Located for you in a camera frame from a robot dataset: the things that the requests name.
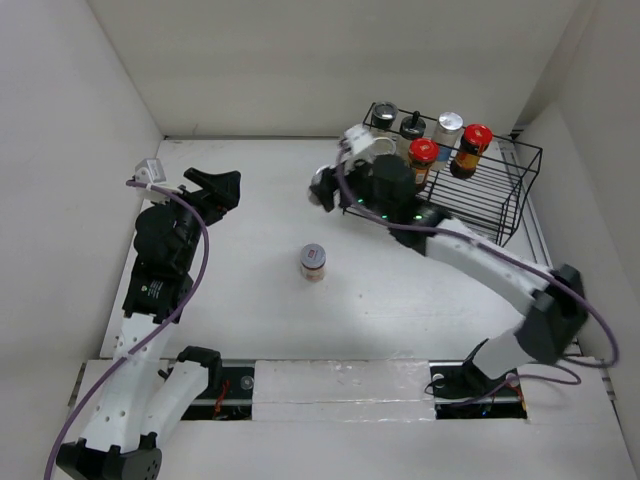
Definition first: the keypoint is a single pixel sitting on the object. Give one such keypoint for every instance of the red-lid brown sauce bottle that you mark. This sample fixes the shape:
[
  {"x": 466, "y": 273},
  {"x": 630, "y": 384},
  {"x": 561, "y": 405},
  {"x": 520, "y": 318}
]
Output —
[{"x": 474, "y": 141}]

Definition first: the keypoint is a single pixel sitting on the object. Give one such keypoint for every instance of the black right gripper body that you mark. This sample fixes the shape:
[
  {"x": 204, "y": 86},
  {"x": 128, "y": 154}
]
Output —
[{"x": 360, "y": 182}]

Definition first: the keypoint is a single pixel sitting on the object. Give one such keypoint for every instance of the grey-lid dark sauce jar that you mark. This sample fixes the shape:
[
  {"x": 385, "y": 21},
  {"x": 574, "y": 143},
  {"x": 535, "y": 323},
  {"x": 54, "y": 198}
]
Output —
[{"x": 315, "y": 189}]

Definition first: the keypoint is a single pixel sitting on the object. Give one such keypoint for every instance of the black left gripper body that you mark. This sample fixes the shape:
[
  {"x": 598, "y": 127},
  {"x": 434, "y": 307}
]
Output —
[{"x": 210, "y": 209}]

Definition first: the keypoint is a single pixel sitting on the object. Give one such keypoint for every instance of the silver-lid white powder jar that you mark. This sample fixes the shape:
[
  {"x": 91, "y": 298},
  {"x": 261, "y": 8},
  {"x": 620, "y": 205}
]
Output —
[{"x": 383, "y": 145}]

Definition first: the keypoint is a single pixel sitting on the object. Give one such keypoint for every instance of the glass-lid spice jar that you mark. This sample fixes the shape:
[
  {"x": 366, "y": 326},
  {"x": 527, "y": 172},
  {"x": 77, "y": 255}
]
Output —
[{"x": 383, "y": 116}]

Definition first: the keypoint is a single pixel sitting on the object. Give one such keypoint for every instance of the black-pump-lid spice jar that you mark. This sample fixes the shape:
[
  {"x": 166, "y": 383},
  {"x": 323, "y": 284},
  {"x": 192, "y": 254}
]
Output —
[{"x": 412, "y": 127}]

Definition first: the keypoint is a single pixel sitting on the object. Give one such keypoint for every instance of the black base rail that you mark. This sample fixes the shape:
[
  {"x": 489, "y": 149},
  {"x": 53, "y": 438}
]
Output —
[{"x": 370, "y": 391}]

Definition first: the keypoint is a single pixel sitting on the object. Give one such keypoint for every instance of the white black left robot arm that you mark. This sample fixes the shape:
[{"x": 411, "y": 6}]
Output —
[{"x": 117, "y": 428}]

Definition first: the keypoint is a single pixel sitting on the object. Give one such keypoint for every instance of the black wire shelf rack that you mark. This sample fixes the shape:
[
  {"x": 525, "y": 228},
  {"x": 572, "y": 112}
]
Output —
[{"x": 493, "y": 200}]

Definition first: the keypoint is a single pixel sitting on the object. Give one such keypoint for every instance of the silver-lid blue-label jar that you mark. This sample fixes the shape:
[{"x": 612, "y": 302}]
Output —
[{"x": 445, "y": 135}]

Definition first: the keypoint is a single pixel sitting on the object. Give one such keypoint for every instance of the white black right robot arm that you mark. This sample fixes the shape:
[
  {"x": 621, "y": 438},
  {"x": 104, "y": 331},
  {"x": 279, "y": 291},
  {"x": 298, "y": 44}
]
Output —
[{"x": 550, "y": 301}]

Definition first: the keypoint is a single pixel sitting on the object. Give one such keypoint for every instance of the grey-lid reddish sauce jar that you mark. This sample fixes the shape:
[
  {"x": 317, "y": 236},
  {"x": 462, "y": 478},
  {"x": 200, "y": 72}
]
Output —
[{"x": 312, "y": 262}]

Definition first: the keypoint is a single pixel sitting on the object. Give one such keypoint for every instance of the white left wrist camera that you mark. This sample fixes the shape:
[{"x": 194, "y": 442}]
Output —
[{"x": 150, "y": 172}]

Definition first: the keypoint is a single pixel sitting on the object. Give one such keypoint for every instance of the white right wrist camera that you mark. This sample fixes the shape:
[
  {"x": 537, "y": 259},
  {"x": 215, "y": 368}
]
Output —
[{"x": 356, "y": 145}]

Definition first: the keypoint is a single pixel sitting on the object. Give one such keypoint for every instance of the small red-cap brown bottle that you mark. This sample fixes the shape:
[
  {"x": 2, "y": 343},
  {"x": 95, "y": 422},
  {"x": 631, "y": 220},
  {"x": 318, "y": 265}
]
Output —
[{"x": 422, "y": 154}]

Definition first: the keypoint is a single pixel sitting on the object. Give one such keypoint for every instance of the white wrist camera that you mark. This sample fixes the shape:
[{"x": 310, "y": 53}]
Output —
[
  {"x": 356, "y": 145},
  {"x": 150, "y": 172}
]

